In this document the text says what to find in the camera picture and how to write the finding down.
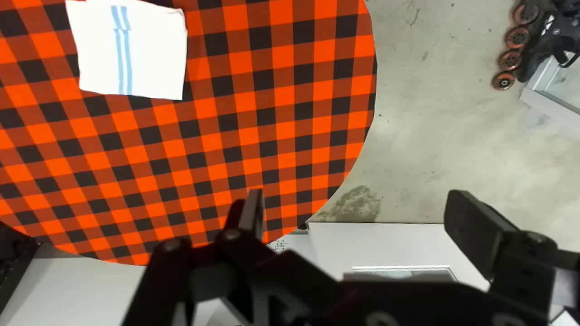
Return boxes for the orange black plaid tablecloth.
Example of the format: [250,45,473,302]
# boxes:
[0,0,379,268]

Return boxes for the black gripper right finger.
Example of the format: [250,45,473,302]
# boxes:
[444,188,580,326]

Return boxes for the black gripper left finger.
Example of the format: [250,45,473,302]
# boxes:
[124,188,292,326]

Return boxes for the grey metal framed panel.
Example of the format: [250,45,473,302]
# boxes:
[519,52,580,132]

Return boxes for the white towel with blue stripes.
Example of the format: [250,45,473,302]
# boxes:
[64,0,191,101]

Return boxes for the black inline skate orange wheels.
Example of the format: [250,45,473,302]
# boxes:
[490,0,580,92]

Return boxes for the white door with glass window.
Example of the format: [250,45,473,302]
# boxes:
[0,221,495,326]

